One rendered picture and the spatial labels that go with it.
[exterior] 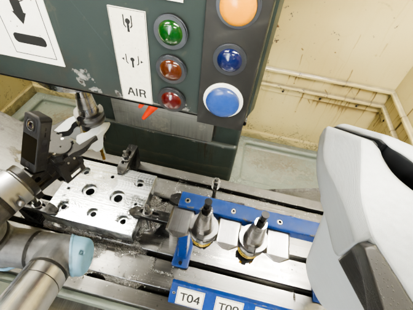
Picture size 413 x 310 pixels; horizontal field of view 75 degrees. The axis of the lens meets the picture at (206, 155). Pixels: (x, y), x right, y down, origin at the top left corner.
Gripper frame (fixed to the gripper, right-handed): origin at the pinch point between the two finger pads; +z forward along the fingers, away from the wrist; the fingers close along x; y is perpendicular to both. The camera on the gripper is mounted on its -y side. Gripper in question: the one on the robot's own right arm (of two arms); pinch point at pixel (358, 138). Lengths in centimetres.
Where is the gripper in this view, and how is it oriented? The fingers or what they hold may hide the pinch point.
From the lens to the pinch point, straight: 11.9
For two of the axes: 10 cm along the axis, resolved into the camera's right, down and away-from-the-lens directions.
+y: -0.9, 6.5, 7.5
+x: 9.5, -1.8, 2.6
